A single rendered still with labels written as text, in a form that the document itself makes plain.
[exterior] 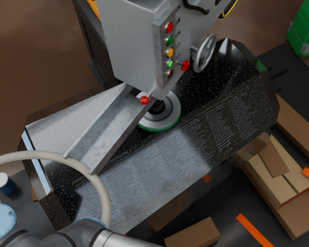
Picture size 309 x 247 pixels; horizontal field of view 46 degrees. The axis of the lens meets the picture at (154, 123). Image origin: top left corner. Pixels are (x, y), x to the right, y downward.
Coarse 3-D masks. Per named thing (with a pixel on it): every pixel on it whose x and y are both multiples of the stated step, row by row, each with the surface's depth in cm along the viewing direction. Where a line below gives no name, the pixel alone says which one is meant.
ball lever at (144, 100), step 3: (150, 90) 128; (153, 90) 128; (147, 93) 128; (150, 93) 127; (144, 96) 126; (147, 96) 127; (141, 99) 125; (144, 99) 125; (147, 99) 126; (141, 102) 126; (144, 102) 126; (147, 102) 126
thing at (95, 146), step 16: (128, 96) 140; (112, 112) 137; (128, 112) 136; (144, 112) 135; (96, 128) 132; (112, 128) 133; (128, 128) 128; (80, 144) 128; (96, 144) 130; (112, 144) 124; (80, 160) 127; (96, 160) 126
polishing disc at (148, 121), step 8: (136, 96) 164; (168, 96) 163; (176, 96) 162; (168, 104) 160; (176, 104) 160; (168, 112) 158; (176, 112) 158; (144, 120) 157; (152, 120) 157; (160, 120) 156; (168, 120) 156; (152, 128) 155; (160, 128) 155
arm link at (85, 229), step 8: (72, 224) 81; (80, 224) 81; (88, 224) 81; (96, 224) 83; (104, 224) 85; (56, 232) 77; (64, 232) 77; (72, 232) 77; (80, 232) 78; (88, 232) 78; (96, 232) 78; (104, 232) 78; (112, 232) 79; (72, 240) 75; (80, 240) 77; (88, 240) 77; (96, 240) 76; (104, 240) 76; (112, 240) 76; (120, 240) 76; (128, 240) 76; (136, 240) 76
